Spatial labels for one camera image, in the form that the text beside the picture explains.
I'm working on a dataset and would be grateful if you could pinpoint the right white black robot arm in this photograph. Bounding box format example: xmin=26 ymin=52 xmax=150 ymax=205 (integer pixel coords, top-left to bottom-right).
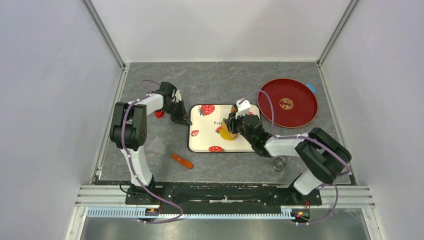
xmin=221 ymin=113 xmax=352 ymax=204

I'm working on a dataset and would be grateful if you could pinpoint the round red plate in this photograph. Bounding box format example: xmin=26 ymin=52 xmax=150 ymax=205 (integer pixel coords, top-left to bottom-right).
xmin=257 ymin=78 xmax=319 ymax=128

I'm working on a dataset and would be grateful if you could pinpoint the yellow dough piece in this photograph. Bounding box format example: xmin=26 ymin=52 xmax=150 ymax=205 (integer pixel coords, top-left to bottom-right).
xmin=219 ymin=126 xmax=235 ymax=141

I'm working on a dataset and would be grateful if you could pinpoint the small red cap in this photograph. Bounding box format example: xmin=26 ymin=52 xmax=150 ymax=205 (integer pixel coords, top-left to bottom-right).
xmin=154 ymin=110 xmax=165 ymax=119

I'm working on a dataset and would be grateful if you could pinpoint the wooden dough roller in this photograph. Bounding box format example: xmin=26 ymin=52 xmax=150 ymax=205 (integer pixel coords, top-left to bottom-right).
xmin=220 ymin=103 xmax=240 ymax=140

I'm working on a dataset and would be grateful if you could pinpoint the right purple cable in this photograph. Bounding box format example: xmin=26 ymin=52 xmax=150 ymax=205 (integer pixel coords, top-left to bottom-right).
xmin=237 ymin=89 xmax=353 ymax=227

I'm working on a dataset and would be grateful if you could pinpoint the round metal cutter ring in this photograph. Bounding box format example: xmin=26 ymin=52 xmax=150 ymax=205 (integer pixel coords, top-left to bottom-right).
xmin=272 ymin=156 xmax=288 ymax=172

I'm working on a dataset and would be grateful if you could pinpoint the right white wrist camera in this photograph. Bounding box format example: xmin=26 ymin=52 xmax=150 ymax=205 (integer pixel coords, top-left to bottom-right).
xmin=235 ymin=99 xmax=251 ymax=117

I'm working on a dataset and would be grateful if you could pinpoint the orange handled metal scraper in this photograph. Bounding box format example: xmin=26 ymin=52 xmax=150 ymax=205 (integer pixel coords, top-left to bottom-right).
xmin=147 ymin=136 xmax=194 ymax=169

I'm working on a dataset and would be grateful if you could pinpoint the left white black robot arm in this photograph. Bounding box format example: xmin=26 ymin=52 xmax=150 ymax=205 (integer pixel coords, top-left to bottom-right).
xmin=109 ymin=81 xmax=192 ymax=204

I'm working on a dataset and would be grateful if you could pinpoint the small blue plastic piece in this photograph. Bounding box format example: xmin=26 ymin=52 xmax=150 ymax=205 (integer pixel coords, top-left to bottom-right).
xmin=305 ymin=83 xmax=317 ymax=94

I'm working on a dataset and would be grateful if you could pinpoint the white strawberry print tray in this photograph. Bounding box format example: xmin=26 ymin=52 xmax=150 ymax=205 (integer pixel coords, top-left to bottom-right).
xmin=187 ymin=104 xmax=254 ymax=154

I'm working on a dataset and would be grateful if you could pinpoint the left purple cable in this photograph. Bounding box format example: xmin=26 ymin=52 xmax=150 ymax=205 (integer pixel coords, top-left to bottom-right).
xmin=119 ymin=79 xmax=185 ymax=225

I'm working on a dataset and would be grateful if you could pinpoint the purple cable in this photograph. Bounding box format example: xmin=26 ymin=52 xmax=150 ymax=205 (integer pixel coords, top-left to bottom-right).
xmin=237 ymin=89 xmax=353 ymax=227
xmin=119 ymin=79 xmax=185 ymax=225

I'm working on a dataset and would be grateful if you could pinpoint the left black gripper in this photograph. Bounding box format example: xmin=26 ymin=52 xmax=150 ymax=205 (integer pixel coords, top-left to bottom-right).
xmin=160 ymin=100 xmax=192 ymax=127

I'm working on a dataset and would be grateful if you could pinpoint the aluminium frame rail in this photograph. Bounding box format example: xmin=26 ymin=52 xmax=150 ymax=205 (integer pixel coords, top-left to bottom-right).
xmin=75 ymin=185 xmax=376 ymax=220

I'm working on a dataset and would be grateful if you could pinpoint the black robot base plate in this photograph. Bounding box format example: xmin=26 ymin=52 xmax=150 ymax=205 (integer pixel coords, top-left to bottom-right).
xmin=119 ymin=182 xmax=322 ymax=215

